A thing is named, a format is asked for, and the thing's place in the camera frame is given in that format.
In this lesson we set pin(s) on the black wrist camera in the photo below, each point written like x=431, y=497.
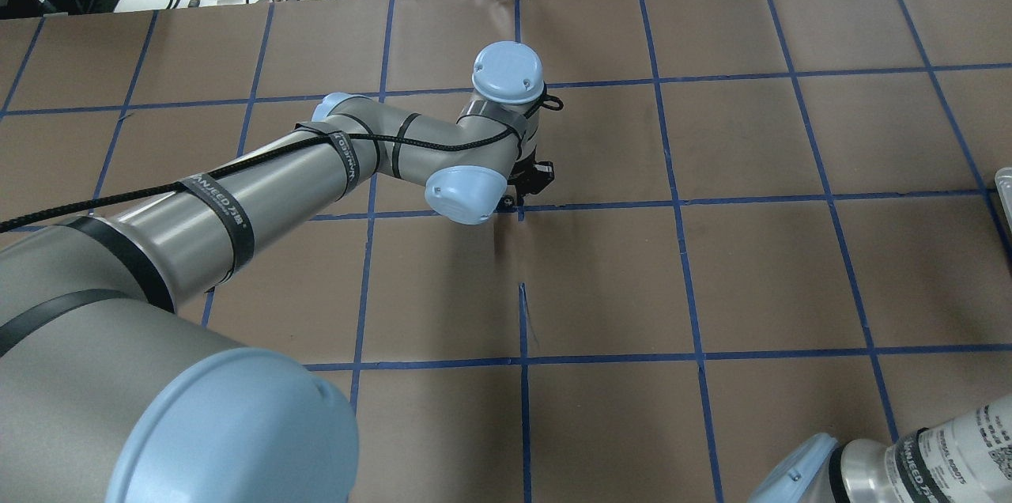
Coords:
x=540, y=176

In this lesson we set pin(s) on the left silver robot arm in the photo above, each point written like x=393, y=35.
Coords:
x=109, y=396

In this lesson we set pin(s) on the ribbed metal tray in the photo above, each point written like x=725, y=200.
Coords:
x=1003, y=182

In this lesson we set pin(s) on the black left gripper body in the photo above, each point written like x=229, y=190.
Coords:
x=525, y=164

